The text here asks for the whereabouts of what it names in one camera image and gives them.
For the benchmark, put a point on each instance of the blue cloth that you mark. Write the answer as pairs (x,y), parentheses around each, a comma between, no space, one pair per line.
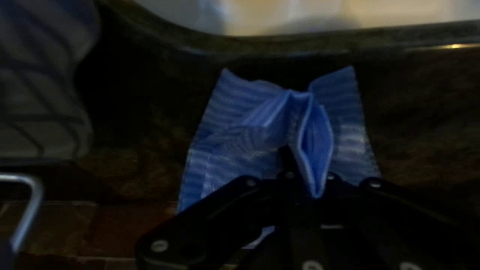
(240,130)

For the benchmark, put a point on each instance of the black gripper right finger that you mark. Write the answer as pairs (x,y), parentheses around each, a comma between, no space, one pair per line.
(390,226)

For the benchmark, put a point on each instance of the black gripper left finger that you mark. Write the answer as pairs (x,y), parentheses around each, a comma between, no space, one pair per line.
(219,226)

